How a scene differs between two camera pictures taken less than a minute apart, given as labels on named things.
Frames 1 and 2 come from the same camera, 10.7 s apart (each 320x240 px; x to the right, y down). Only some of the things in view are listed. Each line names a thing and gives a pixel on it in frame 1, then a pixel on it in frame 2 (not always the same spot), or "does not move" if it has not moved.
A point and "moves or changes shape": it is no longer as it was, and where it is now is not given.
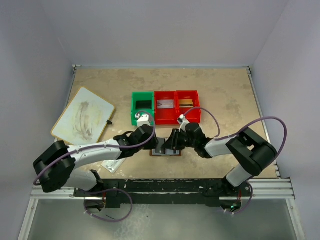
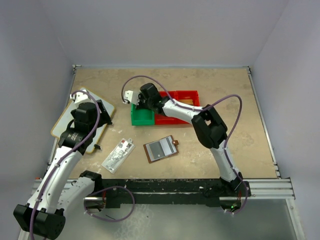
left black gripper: [155, 142] → [104, 114]
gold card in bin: [186, 103] does not move
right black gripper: [177, 139] → [140, 100]
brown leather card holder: [168, 152] moves or changes shape
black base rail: [208, 192] does not move
